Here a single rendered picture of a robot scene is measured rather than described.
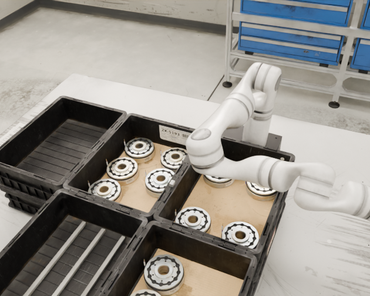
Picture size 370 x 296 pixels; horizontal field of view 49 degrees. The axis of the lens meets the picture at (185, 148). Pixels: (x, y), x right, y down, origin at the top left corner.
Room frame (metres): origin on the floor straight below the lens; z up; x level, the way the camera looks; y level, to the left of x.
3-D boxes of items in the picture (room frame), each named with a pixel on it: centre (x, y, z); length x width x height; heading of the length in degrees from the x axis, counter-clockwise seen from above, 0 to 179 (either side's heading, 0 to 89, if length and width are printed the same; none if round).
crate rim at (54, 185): (1.08, 0.42, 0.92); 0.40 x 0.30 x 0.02; 154
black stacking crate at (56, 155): (1.08, 0.42, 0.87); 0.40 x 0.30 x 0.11; 154
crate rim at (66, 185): (0.95, 0.15, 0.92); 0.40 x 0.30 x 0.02; 154
